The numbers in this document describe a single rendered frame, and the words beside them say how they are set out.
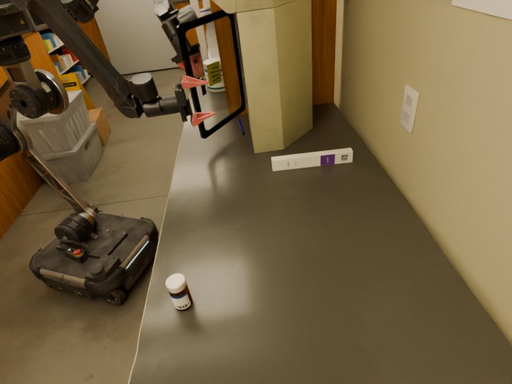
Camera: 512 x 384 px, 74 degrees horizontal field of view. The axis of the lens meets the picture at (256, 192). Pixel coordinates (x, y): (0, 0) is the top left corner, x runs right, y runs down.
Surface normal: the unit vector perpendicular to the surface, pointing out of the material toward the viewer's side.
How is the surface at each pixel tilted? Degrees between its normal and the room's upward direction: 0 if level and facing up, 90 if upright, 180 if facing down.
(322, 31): 90
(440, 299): 0
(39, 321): 0
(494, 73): 90
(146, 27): 90
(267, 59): 90
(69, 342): 0
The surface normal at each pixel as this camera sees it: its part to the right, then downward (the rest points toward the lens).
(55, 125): 0.10, 0.66
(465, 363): -0.11, -0.80
